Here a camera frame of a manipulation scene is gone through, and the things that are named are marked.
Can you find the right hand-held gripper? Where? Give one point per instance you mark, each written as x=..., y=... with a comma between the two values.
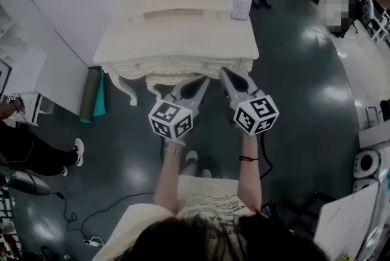
x=257, y=115

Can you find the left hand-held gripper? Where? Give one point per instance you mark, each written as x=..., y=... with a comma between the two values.
x=170, y=119

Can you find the cream dressing table drawer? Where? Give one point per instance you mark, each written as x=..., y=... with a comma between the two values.
x=198, y=64
x=143, y=66

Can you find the person's right forearm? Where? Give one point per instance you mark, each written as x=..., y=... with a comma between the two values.
x=250, y=180

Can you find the person's left forearm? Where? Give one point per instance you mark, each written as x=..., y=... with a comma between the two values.
x=167, y=177

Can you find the cream dressing table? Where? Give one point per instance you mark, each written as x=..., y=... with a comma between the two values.
x=176, y=37

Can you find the person's white shoe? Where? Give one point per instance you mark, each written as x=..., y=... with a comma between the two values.
x=206, y=173
x=191, y=156

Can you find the white paper card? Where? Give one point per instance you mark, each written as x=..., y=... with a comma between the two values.
x=240, y=9

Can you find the black wrist band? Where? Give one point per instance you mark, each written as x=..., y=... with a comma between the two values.
x=248, y=158

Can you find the person's grey trouser legs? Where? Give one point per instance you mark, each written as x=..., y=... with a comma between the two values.
x=189, y=169

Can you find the teal rolled mat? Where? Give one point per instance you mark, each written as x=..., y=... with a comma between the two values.
x=99, y=98

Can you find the olive rolled mat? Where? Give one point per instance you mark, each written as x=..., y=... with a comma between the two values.
x=90, y=95

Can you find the cream printed shirt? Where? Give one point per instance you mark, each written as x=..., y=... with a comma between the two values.
x=210, y=205

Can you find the black metal stool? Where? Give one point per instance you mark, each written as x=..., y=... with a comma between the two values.
x=307, y=208

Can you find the white round device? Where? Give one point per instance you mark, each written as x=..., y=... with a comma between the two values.
x=364, y=185
x=367, y=163

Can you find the black office chair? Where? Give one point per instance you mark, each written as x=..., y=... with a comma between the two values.
x=370, y=6

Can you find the small white cabinet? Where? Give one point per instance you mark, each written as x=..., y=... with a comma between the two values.
x=36, y=107

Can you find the white side table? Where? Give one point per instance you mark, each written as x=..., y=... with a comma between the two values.
x=344, y=220

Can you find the white power strip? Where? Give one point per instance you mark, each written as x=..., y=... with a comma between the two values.
x=95, y=242

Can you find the grey chair seat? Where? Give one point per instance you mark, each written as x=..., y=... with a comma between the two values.
x=29, y=183

